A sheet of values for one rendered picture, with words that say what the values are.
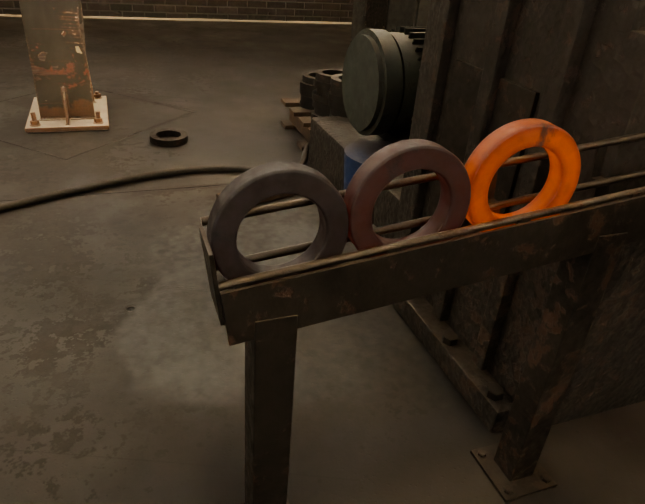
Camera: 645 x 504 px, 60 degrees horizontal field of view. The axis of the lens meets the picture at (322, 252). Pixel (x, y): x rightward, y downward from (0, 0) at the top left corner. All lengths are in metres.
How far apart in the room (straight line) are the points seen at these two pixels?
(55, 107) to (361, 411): 2.39
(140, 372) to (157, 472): 0.31
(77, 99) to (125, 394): 2.08
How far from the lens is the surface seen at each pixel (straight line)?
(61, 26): 3.15
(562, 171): 0.89
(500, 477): 1.32
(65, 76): 3.20
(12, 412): 1.46
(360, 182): 0.72
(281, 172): 0.67
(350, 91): 2.24
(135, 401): 1.41
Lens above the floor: 0.98
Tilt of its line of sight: 30 degrees down
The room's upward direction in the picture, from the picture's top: 5 degrees clockwise
